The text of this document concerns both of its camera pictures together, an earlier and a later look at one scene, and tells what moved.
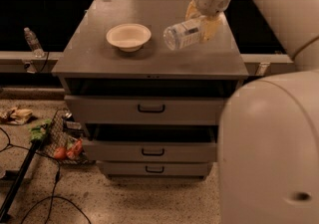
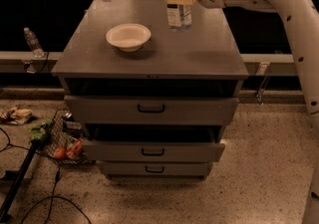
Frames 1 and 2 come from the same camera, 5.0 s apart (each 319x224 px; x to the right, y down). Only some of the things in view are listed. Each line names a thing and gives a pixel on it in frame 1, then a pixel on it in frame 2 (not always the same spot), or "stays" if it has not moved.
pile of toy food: [64, 142] stays
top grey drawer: [142, 110] stays
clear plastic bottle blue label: [183, 35] -> [179, 16]
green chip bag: [40, 131] stays
